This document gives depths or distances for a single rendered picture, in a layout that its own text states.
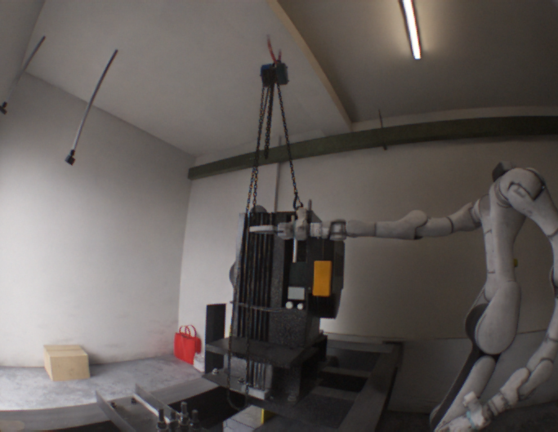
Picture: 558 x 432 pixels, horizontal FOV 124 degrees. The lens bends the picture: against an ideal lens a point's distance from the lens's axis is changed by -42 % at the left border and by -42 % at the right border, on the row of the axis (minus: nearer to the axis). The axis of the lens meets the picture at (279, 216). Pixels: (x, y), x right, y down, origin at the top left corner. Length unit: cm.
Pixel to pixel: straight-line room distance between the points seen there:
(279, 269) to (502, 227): 104
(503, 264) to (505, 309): 15
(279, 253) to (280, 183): 167
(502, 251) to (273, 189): 242
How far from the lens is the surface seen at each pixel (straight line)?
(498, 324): 93
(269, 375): 138
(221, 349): 127
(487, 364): 101
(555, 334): 88
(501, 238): 97
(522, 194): 80
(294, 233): 105
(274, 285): 136
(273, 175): 295
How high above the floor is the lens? 128
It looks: 12 degrees up
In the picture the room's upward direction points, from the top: 3 degrees clockwise
